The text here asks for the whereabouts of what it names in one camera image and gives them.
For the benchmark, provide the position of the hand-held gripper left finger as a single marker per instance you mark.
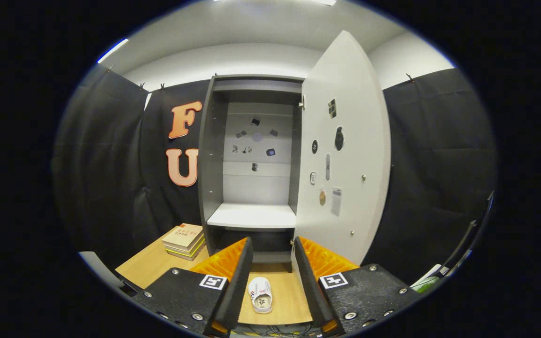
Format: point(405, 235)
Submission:
point(240, 286)

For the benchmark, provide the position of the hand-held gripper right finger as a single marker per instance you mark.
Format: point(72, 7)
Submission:
point(308, 286)

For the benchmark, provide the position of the small white shoe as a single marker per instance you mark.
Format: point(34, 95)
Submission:
point(261, 298)

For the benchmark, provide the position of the dark grey shoe cabinet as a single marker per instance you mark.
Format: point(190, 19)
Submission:
point(210, 164)

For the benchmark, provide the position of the beige shoe cabinet door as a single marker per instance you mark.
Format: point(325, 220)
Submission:
point(359, 141)

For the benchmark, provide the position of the white cabinet shelf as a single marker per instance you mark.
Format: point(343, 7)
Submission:
point(251, 216)

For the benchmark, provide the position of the book with yellow-green edge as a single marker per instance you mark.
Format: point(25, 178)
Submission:
point(194, 248)

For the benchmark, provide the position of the beige cover book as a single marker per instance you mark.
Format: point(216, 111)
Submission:
point(183, 234)

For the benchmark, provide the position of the white and green object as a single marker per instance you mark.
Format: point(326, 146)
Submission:
point(428, 283)

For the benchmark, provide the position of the light grey panel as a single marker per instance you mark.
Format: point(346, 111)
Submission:
point(96, 265)

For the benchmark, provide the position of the black backdrop cloth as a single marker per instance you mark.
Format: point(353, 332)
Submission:
point(439, 188)

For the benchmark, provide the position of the long ceiling light strip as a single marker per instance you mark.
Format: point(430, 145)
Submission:
point(113, 50)

